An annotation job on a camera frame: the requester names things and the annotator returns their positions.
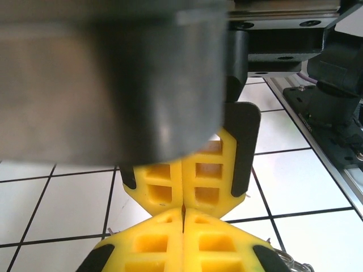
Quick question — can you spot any large metal keyring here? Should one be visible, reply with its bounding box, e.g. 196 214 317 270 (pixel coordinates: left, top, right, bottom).
266 237 314 272

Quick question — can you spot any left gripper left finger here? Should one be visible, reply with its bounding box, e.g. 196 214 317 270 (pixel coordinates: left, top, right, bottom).
81 207 183 272

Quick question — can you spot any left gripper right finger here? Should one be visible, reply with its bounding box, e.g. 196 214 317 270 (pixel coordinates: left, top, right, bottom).
181 209 288 272

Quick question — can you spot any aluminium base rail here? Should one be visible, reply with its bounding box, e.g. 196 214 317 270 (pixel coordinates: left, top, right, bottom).
265 76 363 220

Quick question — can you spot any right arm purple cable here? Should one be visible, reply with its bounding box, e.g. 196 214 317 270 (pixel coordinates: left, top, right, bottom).
294 72 320 85

